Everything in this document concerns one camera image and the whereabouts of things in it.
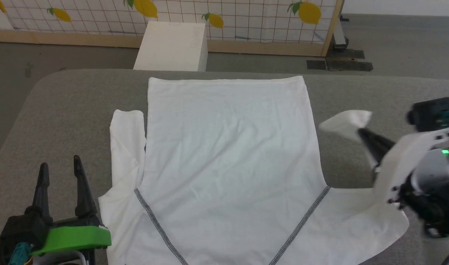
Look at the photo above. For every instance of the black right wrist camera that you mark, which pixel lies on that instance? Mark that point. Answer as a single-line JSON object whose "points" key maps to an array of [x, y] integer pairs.
{"points": [[428, 114]]}

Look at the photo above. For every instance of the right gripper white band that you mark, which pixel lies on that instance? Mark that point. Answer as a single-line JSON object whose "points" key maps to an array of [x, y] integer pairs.
{"points": [[397, 162]]}

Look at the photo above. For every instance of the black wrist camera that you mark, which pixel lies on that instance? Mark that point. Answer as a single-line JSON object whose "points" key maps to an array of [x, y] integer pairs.
{"points": [[22, 230], [428, 114]]}

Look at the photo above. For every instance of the white box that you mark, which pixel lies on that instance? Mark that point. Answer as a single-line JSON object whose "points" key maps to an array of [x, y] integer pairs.
{"points": [[171, 48]]}

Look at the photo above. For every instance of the long black floor tape patch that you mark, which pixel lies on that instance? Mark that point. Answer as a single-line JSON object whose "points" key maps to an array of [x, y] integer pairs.
{"points": [[349, 65]]}

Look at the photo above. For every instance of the metal screen foot with caster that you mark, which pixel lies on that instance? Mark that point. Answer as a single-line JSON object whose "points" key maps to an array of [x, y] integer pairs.
{"points": [[340, 36]]}

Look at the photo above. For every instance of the white long-sleeve shirt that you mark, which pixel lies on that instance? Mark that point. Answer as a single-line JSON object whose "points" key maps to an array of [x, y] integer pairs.
{"points": [[228, 154]]}

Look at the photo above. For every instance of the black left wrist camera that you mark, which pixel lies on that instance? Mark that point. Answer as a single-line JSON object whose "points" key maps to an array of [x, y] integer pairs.
{"points": [[22, 230]]}

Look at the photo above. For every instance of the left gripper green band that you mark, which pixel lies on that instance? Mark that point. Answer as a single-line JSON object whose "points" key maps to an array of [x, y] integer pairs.
{"points": [[77, 237]]}

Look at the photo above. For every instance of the lemon print partition screen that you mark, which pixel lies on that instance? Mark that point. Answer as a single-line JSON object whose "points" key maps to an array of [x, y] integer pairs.
{"points": [[246, 18]]}

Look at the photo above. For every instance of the black floor tape strip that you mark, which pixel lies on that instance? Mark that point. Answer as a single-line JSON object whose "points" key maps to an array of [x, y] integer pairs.
{"points": [[347, 54]]}

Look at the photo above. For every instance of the small black floor tape patch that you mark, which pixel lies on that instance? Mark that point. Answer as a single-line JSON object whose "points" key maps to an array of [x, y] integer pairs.
{"points": [[316, 65]]}

